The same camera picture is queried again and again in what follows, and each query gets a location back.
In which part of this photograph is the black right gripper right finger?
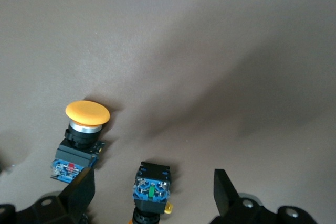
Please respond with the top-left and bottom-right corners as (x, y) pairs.
(213, 168), (241, 217)

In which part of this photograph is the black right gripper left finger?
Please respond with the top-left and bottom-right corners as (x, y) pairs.
(59, 167), (96, 224)

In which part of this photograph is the yellow mushroom push button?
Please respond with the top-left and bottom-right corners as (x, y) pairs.
(130, 161), (174, 224)
(49, 100), (111, 184)

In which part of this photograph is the brown table cover sheet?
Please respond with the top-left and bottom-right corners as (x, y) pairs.
(0, 0), (336, 224)

